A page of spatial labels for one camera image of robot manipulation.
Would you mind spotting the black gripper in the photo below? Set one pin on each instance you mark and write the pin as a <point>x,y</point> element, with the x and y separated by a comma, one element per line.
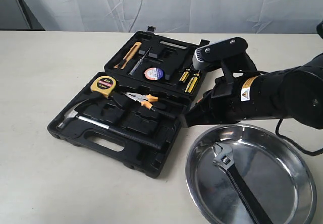
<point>216,107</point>

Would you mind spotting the silver black adjustable wrench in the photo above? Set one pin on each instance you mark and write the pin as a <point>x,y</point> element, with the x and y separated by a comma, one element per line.
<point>223,159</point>

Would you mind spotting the black plastic tool case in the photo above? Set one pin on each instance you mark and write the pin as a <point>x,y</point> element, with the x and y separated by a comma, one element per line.
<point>170,55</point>

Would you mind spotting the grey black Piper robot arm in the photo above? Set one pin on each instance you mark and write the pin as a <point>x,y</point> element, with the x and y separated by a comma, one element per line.
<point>291,93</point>

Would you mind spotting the large yellow black screwdriver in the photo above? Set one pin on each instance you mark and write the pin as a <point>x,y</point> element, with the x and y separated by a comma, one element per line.
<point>192,83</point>

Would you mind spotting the small yellow black screwdriver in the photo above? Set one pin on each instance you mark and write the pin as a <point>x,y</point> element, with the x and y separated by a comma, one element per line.
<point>185,74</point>

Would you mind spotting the electrical tape roll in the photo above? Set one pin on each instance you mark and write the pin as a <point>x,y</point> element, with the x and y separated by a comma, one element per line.
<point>153,74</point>

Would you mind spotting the grey voltage tester pen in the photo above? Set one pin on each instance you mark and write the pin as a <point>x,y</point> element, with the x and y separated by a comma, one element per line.
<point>139,62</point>

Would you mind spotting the round stainless steel tray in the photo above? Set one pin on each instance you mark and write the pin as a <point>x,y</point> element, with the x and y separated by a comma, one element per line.
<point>275,173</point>

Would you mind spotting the yellow utility knife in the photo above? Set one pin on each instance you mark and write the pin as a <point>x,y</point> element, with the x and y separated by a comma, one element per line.
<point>129,55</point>

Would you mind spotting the yellow tape measure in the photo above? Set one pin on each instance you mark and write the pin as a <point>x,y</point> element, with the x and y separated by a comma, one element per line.
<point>104,85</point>

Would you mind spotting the white backdrop curtain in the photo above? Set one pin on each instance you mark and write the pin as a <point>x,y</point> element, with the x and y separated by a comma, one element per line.
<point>167,16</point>

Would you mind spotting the steel claw hammer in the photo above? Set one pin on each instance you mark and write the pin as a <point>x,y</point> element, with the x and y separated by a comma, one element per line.
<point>72,113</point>

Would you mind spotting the orange handled pliers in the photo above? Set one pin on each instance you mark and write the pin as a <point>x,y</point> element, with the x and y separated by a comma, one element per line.
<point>147,100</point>

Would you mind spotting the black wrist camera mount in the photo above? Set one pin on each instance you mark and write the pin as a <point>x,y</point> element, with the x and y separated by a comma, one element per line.
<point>229,55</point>

